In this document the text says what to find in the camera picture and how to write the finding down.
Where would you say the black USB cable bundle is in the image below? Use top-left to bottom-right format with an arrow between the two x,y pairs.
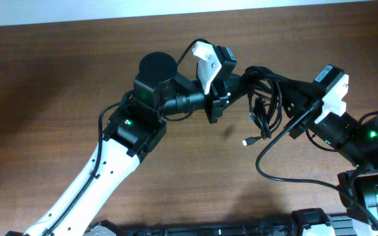
241,65 -> 291,147

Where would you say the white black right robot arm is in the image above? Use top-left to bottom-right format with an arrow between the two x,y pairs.
282,74 -> 378,224

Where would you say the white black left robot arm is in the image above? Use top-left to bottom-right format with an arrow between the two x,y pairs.
25,52 -> 252,235

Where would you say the black right camera cable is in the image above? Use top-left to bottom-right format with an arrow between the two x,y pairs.
255,100 -> 378,232

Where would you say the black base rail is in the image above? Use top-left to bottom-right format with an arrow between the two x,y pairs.
84,208 -> 358,236

